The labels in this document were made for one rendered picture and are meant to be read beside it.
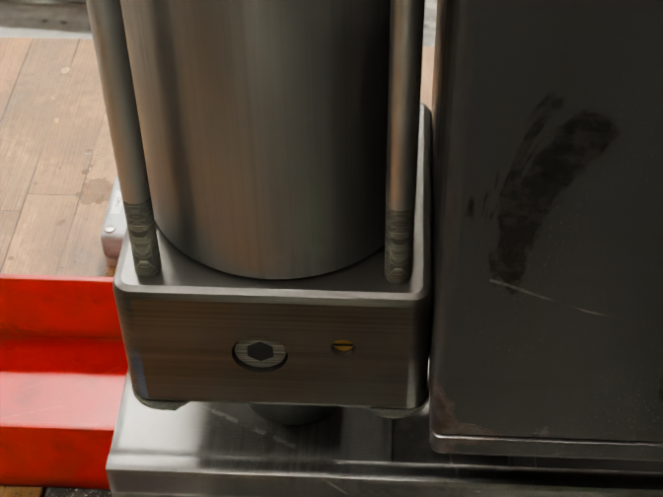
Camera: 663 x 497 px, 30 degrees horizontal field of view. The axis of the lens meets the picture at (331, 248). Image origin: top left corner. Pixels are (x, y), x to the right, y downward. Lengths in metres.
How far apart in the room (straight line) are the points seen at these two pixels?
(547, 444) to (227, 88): 0.14
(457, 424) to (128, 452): 0.13
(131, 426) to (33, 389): 0.39
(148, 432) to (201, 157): 0.14
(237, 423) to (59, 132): 0.60
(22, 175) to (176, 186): 0.64
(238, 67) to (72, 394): 0.53
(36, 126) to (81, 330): 0.24
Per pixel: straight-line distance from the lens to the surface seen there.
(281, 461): 0.42
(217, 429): 0.43
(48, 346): 0.84
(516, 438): 0.35
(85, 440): 0.73
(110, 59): 0.30
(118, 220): 0.88
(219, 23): 0.29
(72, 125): 1.01
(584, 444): 0.36
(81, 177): 0.96
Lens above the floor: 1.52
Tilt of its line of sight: 45 degrees down
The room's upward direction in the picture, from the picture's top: 1 degrees counter-clockwise
